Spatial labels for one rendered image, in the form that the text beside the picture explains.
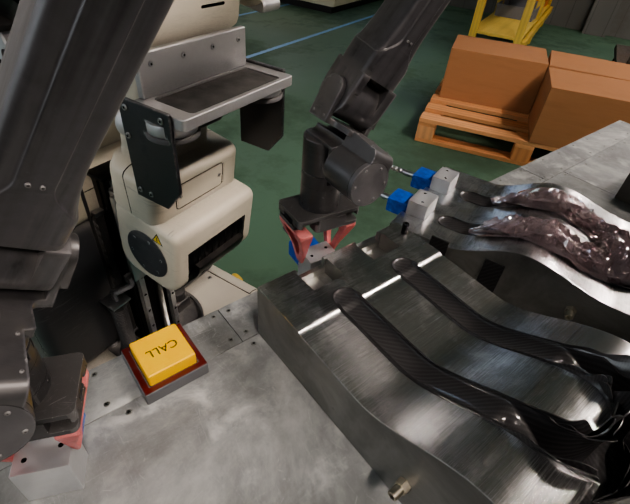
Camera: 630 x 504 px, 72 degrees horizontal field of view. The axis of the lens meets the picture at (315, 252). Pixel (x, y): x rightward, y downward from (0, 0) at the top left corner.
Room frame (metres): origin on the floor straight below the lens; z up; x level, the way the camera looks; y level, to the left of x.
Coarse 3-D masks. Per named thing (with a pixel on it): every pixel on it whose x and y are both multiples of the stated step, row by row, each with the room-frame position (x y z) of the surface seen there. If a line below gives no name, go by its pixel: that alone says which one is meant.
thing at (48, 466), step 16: (32, 448) 0.18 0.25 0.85; (48, 448) 0.18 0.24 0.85; (64, 448) 0.18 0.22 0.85; (80, 448) 0.19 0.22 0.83; (16, 464) 0.16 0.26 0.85; (32, 464) 0.16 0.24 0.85; (48, 464) 0.17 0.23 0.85; (64, 464) 0.17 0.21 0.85; (80, 464) 0.18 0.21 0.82; (16, 480) 0.15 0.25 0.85; (32, 480) 0.16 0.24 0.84; (48, 480) 0.16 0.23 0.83; (64, 480) 0.16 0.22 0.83; (80, 480) 0.17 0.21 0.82; (32, 496) 0.15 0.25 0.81; (48, 496) 0.16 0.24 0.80
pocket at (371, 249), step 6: (378, 234) 0.53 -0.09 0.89; (372, 240) 0.52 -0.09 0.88; (378, 240) 0.53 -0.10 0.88; (384, 240) 0.52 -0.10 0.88; (390, 240) 0.51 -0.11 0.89; (360, 246) 0.51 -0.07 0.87; (366, 246) 0.51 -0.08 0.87; (372, 246) 0.52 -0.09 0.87; (378, 246) 0.53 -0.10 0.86; (384, 246) 0.52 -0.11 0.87; (390, 246) 0.51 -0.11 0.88; (396, 246) 0.50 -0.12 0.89; (366, 252) 0.51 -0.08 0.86; (372, 252) 0.51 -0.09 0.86; (378, 252) 0.51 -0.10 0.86; (384, 252) 0.51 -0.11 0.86
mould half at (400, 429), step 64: (384, 256) 0.47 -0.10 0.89; (320, 320) 0.34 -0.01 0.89; (448, 320) 0.37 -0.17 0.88; (512, 320) 0.37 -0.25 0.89; (320, 384) 0.29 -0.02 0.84; (384, 384) 0.27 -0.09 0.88; (512, 384) 0.26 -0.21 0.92; (576, 384) 0.25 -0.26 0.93; (384, 448) 0.21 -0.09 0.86; (448, 448) 0.18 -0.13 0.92; (512, 448) 0.18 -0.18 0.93
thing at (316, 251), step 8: (312, 240) 0.55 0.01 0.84; (312, 248) 0.52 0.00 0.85; (320, 248) 0.52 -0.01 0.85; (328, 248) 0.52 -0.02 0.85; (312, 256) 0.50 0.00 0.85; (320, 256) 0.50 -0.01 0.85; (304, 264) 0.50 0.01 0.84; (312, 264) 0.48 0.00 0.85; (320, 264) 0.49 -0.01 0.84; (304, 272) 0.49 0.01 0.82
